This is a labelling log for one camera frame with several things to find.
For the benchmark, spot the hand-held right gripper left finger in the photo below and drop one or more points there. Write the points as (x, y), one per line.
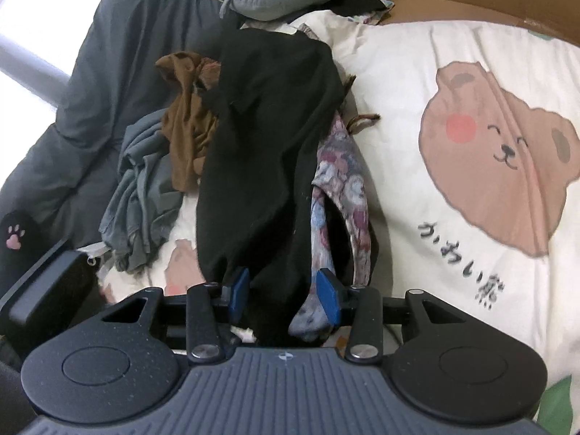
(239, 292)

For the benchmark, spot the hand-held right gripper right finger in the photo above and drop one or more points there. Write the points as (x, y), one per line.
(327, 299)

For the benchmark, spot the black pants with bear-print panels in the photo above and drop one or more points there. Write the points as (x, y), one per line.
(263, 167)

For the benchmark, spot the black paw-print cloth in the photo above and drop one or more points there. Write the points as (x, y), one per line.
(16, 235)

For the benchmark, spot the grey-blue sweatshirt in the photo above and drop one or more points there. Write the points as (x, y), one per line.
(145, 181)

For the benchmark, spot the brown t-shirt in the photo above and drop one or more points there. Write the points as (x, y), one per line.
(190, 122)

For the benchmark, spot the white bear-print bed sheet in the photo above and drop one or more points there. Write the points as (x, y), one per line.
(408, 77)

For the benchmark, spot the light patterned cloth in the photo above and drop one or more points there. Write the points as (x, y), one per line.
(371, 16)

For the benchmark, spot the flattened cardboard box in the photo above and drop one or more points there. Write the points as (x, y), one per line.
(453, 4)

